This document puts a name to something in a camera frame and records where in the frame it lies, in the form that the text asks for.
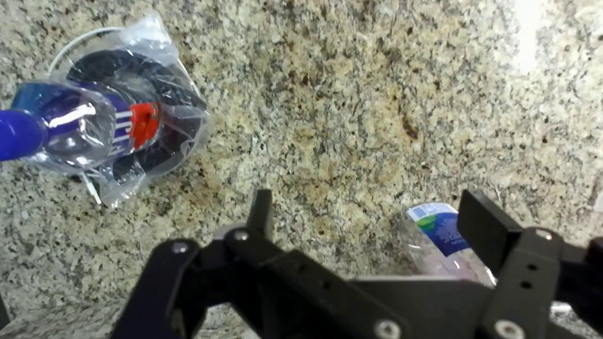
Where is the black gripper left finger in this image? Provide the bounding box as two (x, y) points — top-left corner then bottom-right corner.
(109, 189), (271, 339)

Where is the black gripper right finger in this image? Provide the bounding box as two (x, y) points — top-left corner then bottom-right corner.
(455, 191), (565, 339)

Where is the clear water bottle blue label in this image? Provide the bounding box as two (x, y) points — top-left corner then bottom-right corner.
(399, 202), (495, 287)

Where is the Fiji water bottle blue cap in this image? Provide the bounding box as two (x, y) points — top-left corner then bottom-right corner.
(0, 81), (159, 172)

